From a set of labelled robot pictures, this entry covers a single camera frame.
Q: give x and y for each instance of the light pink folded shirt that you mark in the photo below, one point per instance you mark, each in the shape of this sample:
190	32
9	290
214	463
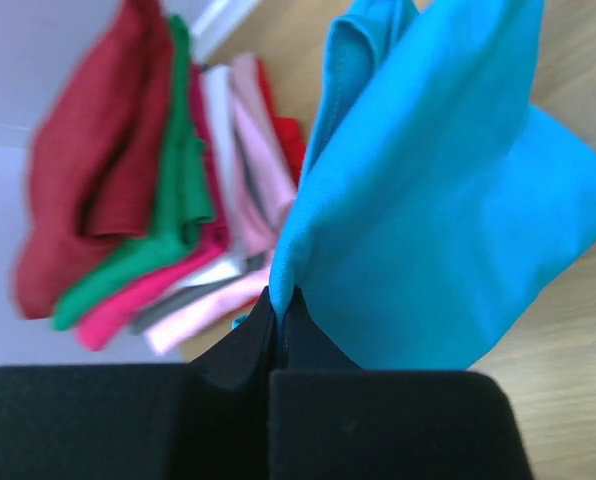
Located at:
218	150

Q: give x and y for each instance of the teal t shirt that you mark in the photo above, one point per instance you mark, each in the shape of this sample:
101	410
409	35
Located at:
435	201

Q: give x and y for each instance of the grey folded shirt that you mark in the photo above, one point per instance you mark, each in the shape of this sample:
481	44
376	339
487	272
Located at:
189	288

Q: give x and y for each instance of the dark red folded shirt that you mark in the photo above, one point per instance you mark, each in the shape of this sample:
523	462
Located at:
94	161

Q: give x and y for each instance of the back aluminium rail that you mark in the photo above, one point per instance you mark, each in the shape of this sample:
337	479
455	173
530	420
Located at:
215	25

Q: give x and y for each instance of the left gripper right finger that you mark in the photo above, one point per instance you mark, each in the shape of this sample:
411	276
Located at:
329	419

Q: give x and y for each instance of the green folded shirt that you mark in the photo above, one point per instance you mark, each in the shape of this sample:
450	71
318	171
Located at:
181	203

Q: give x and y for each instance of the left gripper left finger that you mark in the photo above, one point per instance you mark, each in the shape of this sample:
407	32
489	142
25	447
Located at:
200	420

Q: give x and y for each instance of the magenta folded shirt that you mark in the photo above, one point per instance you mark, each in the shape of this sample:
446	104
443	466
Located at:
102	323

